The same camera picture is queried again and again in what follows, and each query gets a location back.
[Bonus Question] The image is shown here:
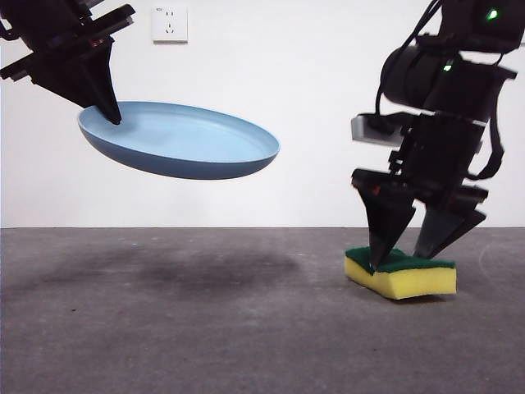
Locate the black right arm cable loop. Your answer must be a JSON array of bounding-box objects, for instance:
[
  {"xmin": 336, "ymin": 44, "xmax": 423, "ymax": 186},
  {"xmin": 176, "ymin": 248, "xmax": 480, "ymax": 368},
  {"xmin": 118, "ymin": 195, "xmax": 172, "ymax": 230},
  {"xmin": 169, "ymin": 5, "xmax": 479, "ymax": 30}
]
[{"xmin": 465, "ymin": 77, "xmax": 505, "ymax": 181}]

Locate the light blue round plate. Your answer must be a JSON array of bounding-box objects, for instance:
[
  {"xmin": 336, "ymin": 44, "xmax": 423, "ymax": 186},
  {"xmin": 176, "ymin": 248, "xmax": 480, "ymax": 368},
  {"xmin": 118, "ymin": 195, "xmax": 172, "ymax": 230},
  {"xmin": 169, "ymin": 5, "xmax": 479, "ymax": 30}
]
[{"xmin": 77, "ymin": 101, "xmax": 281, "ymax": 181}]

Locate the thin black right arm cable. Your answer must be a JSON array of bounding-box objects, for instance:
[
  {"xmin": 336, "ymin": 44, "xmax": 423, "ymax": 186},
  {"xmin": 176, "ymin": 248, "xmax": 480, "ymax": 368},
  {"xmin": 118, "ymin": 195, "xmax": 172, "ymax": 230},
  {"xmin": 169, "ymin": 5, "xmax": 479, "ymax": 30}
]
[{"xmin": 373, "ymin": 0, "xmax": 444, "ymax": 120}]

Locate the white wall socket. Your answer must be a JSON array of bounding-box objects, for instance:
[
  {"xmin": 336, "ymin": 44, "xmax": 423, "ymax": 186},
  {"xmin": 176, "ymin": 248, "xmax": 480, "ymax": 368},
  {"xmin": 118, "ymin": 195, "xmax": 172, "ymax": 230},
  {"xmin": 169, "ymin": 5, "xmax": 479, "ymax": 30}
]
[{"xmin": 152, "ymin": 6, "xmax": 189, "ymax": 44}]

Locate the yellow sponge with green scourer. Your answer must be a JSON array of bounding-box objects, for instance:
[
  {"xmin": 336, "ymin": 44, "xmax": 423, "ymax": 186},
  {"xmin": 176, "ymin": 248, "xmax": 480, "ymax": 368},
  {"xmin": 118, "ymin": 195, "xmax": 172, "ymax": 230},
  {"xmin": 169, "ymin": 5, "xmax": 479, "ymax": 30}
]
[{"xmin": 344, "ymin": 245, "xmax": 458, "ymax": 301}]

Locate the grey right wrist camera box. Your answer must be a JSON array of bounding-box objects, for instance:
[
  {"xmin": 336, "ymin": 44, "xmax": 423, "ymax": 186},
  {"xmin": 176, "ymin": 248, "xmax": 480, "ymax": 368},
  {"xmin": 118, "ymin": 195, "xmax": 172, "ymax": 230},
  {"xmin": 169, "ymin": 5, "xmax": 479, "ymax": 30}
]
[{"xmin": 350, "ymin": 113, "xmax": 411, "ymax": 148}]

